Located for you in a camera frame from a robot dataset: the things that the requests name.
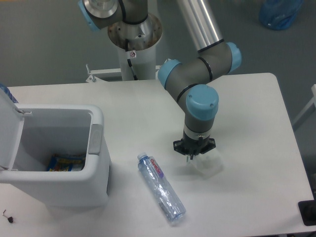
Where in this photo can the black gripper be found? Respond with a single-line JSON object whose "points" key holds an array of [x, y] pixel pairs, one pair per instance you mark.
{"points": [[189, 146]]}

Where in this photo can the clear plastic water bottle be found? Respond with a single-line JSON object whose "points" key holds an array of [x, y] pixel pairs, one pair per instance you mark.
{"points": [[160, 187]]}

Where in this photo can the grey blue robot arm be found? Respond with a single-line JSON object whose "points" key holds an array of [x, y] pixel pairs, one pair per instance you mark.
{"points": [[186, 83]]}

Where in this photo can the white trash can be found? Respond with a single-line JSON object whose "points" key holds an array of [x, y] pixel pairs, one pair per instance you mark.
{"points": [[55, 153]]}

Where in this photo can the white trash can lid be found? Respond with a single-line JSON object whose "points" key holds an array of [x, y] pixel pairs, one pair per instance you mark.
{"points": [[11, 126]]}

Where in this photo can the black device at edge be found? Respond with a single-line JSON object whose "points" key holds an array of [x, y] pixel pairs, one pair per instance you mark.
{"points": [[308, 212]]}

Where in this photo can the blue yellow snack packet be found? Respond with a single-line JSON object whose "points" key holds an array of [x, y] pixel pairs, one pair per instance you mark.
{"points": [[66, 163]]}

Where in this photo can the blue plastic bag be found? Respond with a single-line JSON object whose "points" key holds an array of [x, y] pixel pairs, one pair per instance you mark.
{"points": [[279, 14]]}

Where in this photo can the small black key fob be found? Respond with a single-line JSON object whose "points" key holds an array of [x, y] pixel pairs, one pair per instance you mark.
{"points": [[11, 220]]}

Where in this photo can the blue patterned item behind lid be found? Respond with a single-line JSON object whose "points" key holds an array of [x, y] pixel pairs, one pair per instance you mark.
{"points": [[8, 93]]}

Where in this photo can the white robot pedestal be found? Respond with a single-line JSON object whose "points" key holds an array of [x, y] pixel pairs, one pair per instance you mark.
{"points": [[136, 41]]}

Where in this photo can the white frame at right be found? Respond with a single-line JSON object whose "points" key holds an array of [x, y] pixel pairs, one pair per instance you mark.
{"points": [[306, 112]]}

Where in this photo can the white pedestal foot bracket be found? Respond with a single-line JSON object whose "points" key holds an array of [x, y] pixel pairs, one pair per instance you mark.
{"points": [[103, 73]]}

